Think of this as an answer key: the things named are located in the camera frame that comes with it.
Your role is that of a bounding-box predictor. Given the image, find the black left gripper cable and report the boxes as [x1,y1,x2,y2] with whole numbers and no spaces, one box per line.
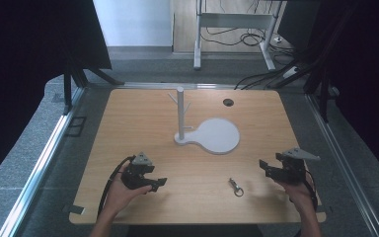
[97,155,136,219]

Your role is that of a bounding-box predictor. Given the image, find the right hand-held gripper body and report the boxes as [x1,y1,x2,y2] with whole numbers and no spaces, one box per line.
[272,147,322,185]

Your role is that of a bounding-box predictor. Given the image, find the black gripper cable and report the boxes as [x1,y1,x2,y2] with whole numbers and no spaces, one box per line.
[304,168,319,212]
[97,155,136,219]

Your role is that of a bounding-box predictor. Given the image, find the black rectangular floor frame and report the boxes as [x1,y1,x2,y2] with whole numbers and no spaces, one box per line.
[65,116,88,138]

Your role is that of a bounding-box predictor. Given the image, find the metal key ring with clasp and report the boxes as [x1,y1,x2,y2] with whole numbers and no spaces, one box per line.
[228,177,245,198]

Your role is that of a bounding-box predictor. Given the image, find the black metal stand legs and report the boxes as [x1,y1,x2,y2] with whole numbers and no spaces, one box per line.
[303,63,331,123]
[61,48,125,116]

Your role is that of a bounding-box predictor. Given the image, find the person's left hand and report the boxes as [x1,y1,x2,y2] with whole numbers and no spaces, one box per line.
[105,164,153,217]

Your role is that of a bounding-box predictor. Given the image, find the white metal desk frame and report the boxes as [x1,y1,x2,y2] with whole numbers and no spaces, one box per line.
[192,0,284,72]

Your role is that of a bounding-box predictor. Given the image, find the black floor cable loops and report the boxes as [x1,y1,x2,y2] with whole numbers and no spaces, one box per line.
[199,25,298,57]

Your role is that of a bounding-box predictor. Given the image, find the black curtain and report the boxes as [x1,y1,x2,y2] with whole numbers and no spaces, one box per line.
[0,0,114,191]
[304,0,379,187]

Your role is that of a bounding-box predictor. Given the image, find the white power strip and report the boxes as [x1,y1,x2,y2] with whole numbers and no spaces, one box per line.
[281,65,300,79]

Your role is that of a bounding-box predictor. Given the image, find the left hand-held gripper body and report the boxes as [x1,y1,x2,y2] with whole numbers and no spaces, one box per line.
[121,151,156,191]

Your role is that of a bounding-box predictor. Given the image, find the black floor cable bundle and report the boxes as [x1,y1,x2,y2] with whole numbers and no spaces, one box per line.
[233,57,312,91]

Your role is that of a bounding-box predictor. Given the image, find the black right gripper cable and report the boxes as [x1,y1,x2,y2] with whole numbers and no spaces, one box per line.
[304,168,319,212]

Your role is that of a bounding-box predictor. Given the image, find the grey tape strip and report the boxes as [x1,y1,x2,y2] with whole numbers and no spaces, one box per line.
[61,203,86,215]

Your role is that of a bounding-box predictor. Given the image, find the white pegged stand with base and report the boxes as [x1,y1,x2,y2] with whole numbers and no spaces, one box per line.
[167,86,241,156]

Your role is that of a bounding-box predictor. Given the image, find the person's right hand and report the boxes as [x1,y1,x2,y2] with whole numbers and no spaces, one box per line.
[275,178,316,217]

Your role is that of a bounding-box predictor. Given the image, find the aluminium floor rail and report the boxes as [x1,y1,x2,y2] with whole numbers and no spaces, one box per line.
[0,86,87,237]
[304,93,379,237]

